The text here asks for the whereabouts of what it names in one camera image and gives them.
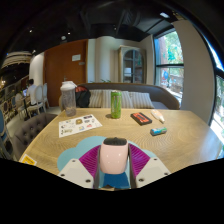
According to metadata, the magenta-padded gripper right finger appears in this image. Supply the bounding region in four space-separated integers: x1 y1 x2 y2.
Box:
127 143 172 189

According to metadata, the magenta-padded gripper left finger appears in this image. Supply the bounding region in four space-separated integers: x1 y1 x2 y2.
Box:
57 143 102 190

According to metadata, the pink computer mouse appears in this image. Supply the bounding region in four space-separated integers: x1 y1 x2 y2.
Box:
99 136 130 175

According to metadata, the blue cloud-shaped mouse pad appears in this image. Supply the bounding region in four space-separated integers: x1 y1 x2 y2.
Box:
56 135 158 190

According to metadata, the white printed sticker sheet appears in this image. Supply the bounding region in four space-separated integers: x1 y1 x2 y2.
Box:
58 114 103 139

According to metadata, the yellow sticker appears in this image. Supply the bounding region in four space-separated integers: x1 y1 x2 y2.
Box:
19 153 38 167

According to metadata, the cream plastic-wrapped item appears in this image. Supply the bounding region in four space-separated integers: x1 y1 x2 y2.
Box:
150 109 166 124

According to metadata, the grey tufted chair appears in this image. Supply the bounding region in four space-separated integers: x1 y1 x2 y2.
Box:
12 112 58 160

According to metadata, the small striped cushion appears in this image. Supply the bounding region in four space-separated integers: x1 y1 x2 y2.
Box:
128 91 155 110

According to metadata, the clear shaker bottle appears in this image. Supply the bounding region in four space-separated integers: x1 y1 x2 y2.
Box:
60 80 78 117

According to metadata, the brown curved sofa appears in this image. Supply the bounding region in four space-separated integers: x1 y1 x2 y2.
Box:
59 82 181 111

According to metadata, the black backpack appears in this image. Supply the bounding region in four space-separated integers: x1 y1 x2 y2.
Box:
75 85 92 108

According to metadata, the green drink can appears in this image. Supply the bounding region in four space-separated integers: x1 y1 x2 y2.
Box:
110 89 123 120

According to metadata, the wide striped cushion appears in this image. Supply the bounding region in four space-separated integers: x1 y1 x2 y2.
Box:
88 88 131 109

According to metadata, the group of white chairs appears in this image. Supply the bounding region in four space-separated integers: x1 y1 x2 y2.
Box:
14 83 50 118

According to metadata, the person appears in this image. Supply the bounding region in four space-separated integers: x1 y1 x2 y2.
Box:
25 78 38 106

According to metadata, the brown wooden door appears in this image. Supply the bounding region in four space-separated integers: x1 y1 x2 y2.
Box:
43 39 89 108

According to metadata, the glass-door cabinet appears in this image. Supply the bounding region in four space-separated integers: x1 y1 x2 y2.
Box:
117 45 148 84

